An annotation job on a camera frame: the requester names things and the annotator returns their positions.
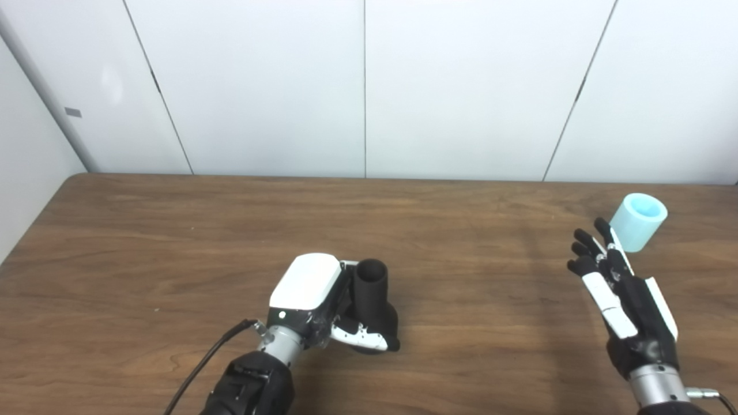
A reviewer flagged black flared nozzle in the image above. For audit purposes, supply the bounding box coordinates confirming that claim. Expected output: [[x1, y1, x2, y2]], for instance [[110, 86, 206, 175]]
[[345, 259, 400, 353]]

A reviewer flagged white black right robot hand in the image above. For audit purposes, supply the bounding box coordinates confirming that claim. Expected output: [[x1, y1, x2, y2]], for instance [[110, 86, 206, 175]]
[[567, 217, 680, 380]]

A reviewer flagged grey wall corner post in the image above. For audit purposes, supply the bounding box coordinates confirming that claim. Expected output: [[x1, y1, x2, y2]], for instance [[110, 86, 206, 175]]
[[0, 12, 100, 173]]

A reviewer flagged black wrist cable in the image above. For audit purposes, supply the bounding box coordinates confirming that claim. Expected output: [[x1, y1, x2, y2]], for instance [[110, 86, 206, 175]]
[[686, 388, 738, 415], [163, 319, 269, 415]]

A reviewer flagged light-blue hose piece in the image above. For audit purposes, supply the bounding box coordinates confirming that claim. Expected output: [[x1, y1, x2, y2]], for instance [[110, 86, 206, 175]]
[[609, 193, 668, 253]]

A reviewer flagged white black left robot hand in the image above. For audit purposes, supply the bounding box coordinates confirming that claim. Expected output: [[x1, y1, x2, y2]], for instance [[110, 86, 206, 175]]
[[266, 252, 401, 353]]

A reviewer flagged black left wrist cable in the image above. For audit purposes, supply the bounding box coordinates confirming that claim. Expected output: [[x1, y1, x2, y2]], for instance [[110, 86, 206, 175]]
[[163, 319, 269, 415]]

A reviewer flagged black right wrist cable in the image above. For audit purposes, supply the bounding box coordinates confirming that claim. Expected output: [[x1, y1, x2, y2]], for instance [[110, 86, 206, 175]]
[[686, 388, 738, 415]]

